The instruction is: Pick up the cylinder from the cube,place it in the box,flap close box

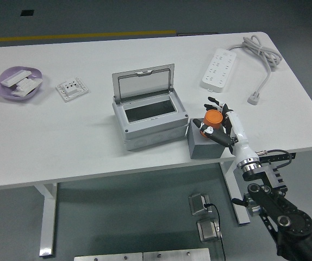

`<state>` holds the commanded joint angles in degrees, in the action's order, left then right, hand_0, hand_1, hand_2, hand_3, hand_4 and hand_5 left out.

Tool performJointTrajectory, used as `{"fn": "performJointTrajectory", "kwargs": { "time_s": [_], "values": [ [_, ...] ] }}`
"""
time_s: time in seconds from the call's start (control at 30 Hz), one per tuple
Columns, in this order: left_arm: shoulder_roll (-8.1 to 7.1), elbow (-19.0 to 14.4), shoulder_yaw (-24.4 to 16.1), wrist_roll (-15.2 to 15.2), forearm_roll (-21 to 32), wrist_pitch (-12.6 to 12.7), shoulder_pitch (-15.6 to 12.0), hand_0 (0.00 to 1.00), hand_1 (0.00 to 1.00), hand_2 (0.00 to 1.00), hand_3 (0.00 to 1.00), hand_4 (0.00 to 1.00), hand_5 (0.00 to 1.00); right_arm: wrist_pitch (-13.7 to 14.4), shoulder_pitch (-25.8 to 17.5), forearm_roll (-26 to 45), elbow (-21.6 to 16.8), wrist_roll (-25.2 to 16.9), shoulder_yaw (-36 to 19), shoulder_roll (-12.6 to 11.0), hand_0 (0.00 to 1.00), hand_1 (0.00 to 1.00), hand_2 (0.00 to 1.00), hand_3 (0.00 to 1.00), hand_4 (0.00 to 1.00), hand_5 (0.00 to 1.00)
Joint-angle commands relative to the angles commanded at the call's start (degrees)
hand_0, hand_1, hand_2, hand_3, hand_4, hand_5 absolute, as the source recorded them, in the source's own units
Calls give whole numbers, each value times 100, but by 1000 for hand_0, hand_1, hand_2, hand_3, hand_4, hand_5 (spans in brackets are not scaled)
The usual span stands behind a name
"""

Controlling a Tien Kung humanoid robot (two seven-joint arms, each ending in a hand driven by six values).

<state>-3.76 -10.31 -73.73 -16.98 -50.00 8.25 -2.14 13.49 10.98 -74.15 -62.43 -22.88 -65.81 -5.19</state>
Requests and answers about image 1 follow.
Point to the black floor cover square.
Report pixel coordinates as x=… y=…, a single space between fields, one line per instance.
x=27 y=12

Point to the yellow floor tape line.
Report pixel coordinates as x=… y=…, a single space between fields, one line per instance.
x=77 y=35

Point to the grey electrical box with lid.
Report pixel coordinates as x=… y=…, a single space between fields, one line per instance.
x=150 y=133

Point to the orange cylinder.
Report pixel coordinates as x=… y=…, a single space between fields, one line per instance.
x=213 y=118

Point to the purple plate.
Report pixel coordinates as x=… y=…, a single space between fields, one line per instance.
x=2 y=92

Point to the white plastic clip piece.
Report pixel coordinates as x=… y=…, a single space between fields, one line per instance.
x=29 y=83

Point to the metal base plate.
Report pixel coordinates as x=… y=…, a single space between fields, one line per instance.
x=107 y=257
x=176 y=255

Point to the grey cube with round hole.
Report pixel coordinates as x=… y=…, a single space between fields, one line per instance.
x=205 y=149

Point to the long white terminal block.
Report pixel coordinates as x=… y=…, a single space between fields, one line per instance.
x=14 y=77

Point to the flat white plastic piece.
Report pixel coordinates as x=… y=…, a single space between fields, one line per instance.
x=21 y=93

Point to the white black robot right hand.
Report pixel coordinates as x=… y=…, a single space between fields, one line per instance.
x=239 y=130

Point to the white wall socket panel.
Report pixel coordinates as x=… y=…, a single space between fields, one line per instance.
x=71 y=89

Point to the metal floor socket box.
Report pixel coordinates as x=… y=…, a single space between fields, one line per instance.
x=198 y=204
x=209 y=229

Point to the white table leg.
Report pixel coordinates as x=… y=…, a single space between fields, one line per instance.
x=47 y=217
x=241 y=217

